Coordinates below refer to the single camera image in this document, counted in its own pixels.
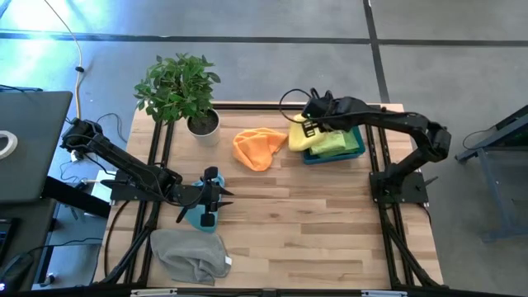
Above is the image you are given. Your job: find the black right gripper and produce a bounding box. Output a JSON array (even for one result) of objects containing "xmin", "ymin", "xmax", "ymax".
[{"xmin": 302, "ymin": 97, "xmax": 346, "ymax": 139}]

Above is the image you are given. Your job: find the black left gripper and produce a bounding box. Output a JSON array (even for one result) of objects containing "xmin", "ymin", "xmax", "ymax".
[{"xmin": 176, "ymin": 166, "xmax": 234, "ymax": 228}]

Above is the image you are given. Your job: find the yellow microfiber towel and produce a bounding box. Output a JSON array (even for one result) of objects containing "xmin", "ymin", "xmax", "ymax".
[{"xmin": 287, "ymin": 113, "xmax": 331, "ymax": 153}]

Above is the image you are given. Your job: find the green microfiber towel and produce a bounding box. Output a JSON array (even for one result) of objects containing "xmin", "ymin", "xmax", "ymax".
[
  {"xmin": 325, "ymin": 130, "xmax": 361, "ymax": 158},
  {"xmin": 309, "ymin": 130, "xmax": 347, "ymax": 157}
]

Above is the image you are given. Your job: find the teal microfiber towel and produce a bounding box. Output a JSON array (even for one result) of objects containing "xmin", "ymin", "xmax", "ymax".
[{"xmin": 181, "ymin": 172, "xmax": 227, "ymax": 234}]

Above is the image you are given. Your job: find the orange microfiber towel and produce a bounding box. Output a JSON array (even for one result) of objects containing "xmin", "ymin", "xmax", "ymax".
[{"xmin": 232, "ymin": 127, "xmax": 289, "ymax": 172}]

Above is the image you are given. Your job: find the grey microfiber towel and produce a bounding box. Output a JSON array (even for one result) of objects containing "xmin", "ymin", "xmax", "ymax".
[{"xmin": 149, "ymin": 229, "xmax": 233, "ymax": 286}]

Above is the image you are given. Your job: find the blue plastic bin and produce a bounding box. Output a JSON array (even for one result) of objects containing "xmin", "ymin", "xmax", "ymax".
[{"xmin": 302, "ymin": 123, "xmax": 367, "ymax": 166}]

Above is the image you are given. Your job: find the white plant pot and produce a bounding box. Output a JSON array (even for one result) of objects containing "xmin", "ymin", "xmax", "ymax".
[{"xmin": 185, "ymin": 107, "xmax": 222, "ymax": 148}]

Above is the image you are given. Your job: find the green potted plant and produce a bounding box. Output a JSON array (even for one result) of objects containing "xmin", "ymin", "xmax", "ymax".
[{"xmin": 134, "ymin": 52, "xmax": 222, "ymax": 125}]

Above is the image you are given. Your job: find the white power box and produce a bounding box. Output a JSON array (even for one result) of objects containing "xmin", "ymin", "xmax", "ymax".
[{"xmin": 90, "ymin": 168, "xmax": 120, "ymax": 204}]

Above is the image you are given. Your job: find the blue-grey metal cart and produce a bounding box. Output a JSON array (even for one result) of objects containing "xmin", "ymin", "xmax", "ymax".
[{"xmin": 455, "ymin": 103, "xmax": 528, "ymax": 243}]

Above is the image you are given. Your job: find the black side desk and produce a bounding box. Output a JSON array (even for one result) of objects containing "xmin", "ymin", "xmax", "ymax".
[{"xmin": 0, "ymin": 176, "xmax": 113, "ymax": 292}]

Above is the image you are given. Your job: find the white tape roll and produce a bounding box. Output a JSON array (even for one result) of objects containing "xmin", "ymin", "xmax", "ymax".
[{"xmin": 0, "ymin": 130, "xmax": 19, "ymax": 161}]

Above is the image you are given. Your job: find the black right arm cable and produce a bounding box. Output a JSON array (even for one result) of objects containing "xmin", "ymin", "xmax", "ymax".
[{"xmin": 278, "ymin": 87, "xmax": 327, "ymax": 125}]

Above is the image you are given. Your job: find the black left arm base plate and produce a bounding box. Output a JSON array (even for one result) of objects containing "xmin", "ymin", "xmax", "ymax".
[{"xmin": 100, "ymin": 167, "xmax": 171, "ymax": 203}]

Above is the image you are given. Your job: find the silver metal bracket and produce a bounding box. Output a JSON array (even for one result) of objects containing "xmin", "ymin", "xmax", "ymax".
[
  {"xmin": 130, "ymin": 288, "xmax": 178, "ymax": 297},
  {"xmin": 361, "ymin": 290, "xmax": 408, "ymax": 297}
]

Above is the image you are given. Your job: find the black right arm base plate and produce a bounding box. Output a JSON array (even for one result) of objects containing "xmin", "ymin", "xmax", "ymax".
[{"xmin": 369, "ymin": 170, "xmax": 431, "ymax": 206}]

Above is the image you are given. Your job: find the black floor cable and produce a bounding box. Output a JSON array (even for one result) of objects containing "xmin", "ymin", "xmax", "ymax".
[{"xmin": 95, "ymin": 111, "xmax": 125, "ymax": 144}]

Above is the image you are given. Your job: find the black aluminium table frame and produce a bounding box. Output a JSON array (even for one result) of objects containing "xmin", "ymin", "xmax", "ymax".
[{"xmin": 95, "ymin": 101, "xmax": 446, "ymax": 290}]

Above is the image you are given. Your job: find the cream floor cable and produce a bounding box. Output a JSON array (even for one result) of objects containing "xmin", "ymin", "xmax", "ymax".
[{"xmin": 42, "ymin": 0, "xmax": 85, "ymax": 121}]

